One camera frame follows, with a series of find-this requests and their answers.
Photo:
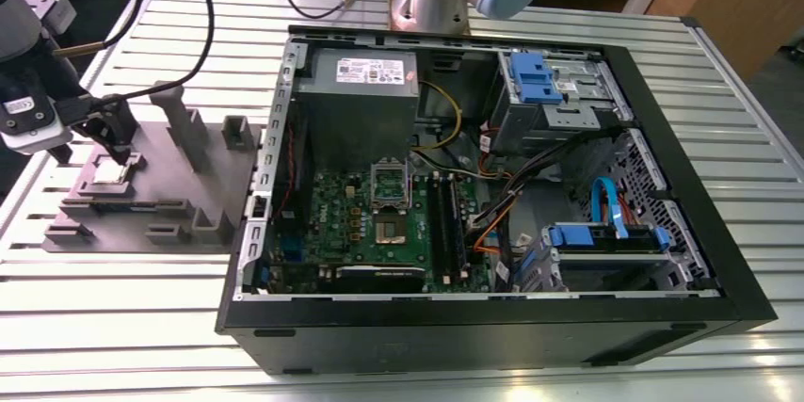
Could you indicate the RAM stick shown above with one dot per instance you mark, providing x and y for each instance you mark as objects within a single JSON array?
[
  {"x": 125, "y": 208},
  {"x": 458, "y": 228}
]

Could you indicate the grey power supply unit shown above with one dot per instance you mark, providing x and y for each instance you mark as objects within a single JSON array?
[{"x": 352, "y": 115}]

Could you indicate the silver CPU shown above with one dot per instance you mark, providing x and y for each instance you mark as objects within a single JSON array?
[{"x": 109, "y": 176}]

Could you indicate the black PC case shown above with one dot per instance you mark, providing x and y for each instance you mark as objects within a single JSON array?
[{"x": 440, "y": 326}]

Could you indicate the black graphics card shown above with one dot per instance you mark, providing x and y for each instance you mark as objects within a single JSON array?
[{"x": 376, "y": 277}]

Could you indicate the CPU socket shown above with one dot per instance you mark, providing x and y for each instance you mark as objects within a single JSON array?
[{"x": 392, "y": 230}]

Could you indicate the metal drive cage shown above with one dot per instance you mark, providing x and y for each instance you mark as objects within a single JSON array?
[{"x": 577, "y": 119}]

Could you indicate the thin metal locking lever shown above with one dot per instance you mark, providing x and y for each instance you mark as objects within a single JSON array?
[{"x": 412, "y": 195}]

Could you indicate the metal disk bay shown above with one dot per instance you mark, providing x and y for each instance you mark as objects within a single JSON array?
[{"x": 614, "y": 257}]

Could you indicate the hard disk in blue carrier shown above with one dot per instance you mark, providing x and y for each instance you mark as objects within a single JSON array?
[{"x": 574, "y": 235}]

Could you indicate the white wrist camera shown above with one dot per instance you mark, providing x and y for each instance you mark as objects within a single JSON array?
[{"x": 30, "y": 138}]

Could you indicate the green motherboard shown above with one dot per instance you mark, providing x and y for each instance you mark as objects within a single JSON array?
[{"x": 338, "y": 232}]

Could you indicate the blue plastic drive latch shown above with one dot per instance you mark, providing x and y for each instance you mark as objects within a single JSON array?
[{"x": 536, "y": 77}]

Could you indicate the grey parts rack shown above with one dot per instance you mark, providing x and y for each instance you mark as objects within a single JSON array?
[{"x": 188, "y": 213}]

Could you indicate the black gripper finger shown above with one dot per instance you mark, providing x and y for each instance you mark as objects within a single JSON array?
[
  {"x": 60, "y": 155},
  {"x": 116, "y": 124}
]

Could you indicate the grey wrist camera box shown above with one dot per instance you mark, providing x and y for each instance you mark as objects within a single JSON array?
[{"x": 49, "y": 11}]

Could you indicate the blue VGA port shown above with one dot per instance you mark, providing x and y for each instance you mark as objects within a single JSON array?
[{"x": 262, "y": 277}]

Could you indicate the black RAM slot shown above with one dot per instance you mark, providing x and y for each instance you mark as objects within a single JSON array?
[
  {"x": 444, "y": 228},
  {"x": 450, "y": 228},
  {"x": 437, "y": 228}
]

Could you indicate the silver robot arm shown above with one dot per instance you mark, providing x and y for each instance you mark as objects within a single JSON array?
[{"x": 426, "y": 2}]

